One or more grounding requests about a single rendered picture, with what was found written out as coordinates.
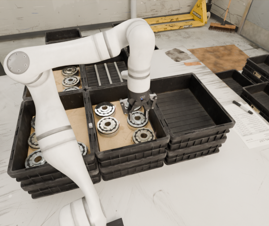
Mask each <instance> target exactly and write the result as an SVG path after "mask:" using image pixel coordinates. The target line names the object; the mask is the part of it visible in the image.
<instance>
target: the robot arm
mask: <svg viewBox="0 0 269 226"><path fill-rule="evenodd" d="M128 45H129V47H130V56H129V58H128V70H125V71H122V72H121V78H122V79H127V88H128V96H127V98H126V99H124V100H122V99H119V101H120V104H121V108H122V110H123V113H124V114H127V116H128V119H129V120H130V121H132V112H133V111H134V109H135V108H136V107H139V106H143V105H144V107H145V108H144V116H145V118H147V116H148V115H149V110H150V109H154V107H155V104H156V101H157V96H156V94H155V93H153V94H149V92H150V67H151V59H152V56H153V52H154V48H155V35H154V32H153V30H152V29H151V28H150V26H149V24H148V23H147V22H146V21H145V20H144V19H141V18H133V19H130V20H127V21H125V22H123V23H121V24H119V25H117V26H115V27H114V28H112V29H110V30H108V31H104V32H100V33H97V34H94V35H90V36H87V37H84V38H80V39H76V40H71V41H66V42H61V43H53V44H47V45H41V46H33V47H26V48H19V49H16V50H13V51H11V52H10V53H9V54H8V55H7V56H6V58H5V60H4V71H5V73H6V74H7V75H8V76H9V77H10V78H11V79H12V80H14V81H16V82H18V83H21V84H23V85H26V86H27V88H28V89H29V91H30V94H31V96H32V98H33V101H34V104H35V109H36V117H35V134H36V138H37V141H38V144H39V147H40V150H41V153H42V155H43V157H44V159H45V160H46V161H47V162H48V163H49V164H50V165H52V166H53V167H54V168H56V169H57V170H59V171H60V172H62V173H64V174H65V175H66V176H68V177H69V178H70V179H72V180H73V181H74V182H75V183H76V184H77V185H78V186H79V188H80V189H81V190H82V192H83V193H84V195H85V196H84V197H82V198H80V199H78V200H75V201H73V202H71V203H69V204H67V205H65V206H63V207H62V208H61V210H60V212H59V226H106V223H107V219H106V214H105V211H104V208H103V205H102V203H101V200H100V198H99V196H98V194H97V192H96V189H95V187H94V185H93V182H92V180H91V178H90V176H89V173H88V171H87V169H86V166H85V163H84V160H83V158H82V155H81V152H80V149H79V146H78V143H77V140H76V137H75V135H74V132H73V129H72V127H71V124H70V122H69V120H68V117H67V115H66V112H65V109H64V107H63V105H62V103H61V100H60V98H59V95H58V91H57V87H56V83H55V79H54V75H53V71H52V68H56V67H59V66H65V65H79V64H90V63H96V62H99V61H103V60H106V59H109V58H113V57H116V56H118V55H119V54H120V51H121V49H122V48H124V47H126V46H128ZM149 99H151V100H150V103H149V105H147V103H146V102H147V101H148V100H149ZM127 102H128V103H129V106H128V108H127V109H126V108H125V105H126V103H127Z"/></svg>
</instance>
